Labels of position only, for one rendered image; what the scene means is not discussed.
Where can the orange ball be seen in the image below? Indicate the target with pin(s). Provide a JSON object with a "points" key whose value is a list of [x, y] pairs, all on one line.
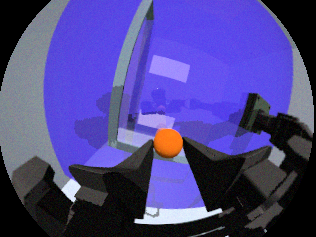
{"points": [[168, 143]]}

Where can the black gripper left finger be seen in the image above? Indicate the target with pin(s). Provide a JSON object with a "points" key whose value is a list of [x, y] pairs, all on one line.
{"points": [[130, 179]]}

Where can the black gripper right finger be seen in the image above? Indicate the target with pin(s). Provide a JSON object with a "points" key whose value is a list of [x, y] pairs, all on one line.
{"points": [[216, 172]]}

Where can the clear l-shaped low wall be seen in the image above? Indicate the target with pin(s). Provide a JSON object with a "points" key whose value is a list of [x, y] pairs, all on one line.
{"points": [[133, 137]]}

